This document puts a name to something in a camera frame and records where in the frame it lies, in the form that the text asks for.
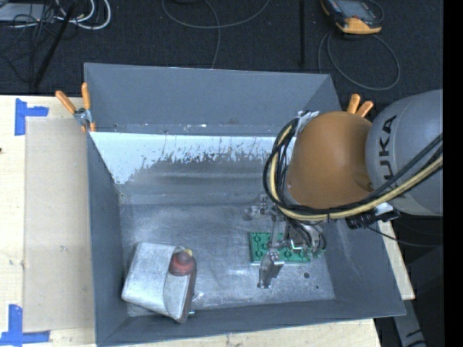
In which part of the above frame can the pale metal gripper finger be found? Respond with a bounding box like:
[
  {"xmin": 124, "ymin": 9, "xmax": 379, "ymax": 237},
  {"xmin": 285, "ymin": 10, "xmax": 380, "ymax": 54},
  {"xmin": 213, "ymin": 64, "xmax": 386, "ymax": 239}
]
[
  {"xmin": 244, "ymin": 194, "xmax": 271, "ymax": 223},
  {"xmin": 256, "ymin": 249, "xmax": 286, "ymax": 290}
]

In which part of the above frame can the dark green flat block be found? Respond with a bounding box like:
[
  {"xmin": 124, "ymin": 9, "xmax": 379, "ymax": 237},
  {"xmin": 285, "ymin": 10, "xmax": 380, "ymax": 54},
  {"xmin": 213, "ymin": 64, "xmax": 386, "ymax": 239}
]
[{"xmin": 247, "ymin": 231, "xmax": 313, "ymax": 266}]

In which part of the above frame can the grey metal bin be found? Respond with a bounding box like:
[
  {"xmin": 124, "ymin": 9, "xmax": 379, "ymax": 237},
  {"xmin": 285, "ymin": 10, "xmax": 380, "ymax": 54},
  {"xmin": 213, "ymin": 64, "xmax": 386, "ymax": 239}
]
[{"xmin": 82, "ymin": 61, "xmax": 407, "ymax": 347}]

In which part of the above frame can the red-brown flat block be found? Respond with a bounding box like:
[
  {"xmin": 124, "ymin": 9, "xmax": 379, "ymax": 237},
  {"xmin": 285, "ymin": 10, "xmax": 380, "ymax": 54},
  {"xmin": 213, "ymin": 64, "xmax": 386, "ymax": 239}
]
[{"xmin": 179, "ymin": 255, "xmax": 199, "ymax": 325}]

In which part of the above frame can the brown cardboard board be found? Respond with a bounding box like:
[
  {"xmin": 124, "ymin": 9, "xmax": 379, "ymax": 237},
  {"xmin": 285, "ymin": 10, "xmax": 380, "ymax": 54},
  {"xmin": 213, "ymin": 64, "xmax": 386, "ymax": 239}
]
[{"xmin": 21, "ymin": 116, "xmax": 95, "ymax": 334}]

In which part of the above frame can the black cylinder on white bracket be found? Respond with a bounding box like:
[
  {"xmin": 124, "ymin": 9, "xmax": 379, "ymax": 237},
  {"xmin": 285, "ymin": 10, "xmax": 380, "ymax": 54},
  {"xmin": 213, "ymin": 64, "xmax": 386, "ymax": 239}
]
[{"xmin": 344, "ymin": 202, "xmax": 401, "ymax": 231}]

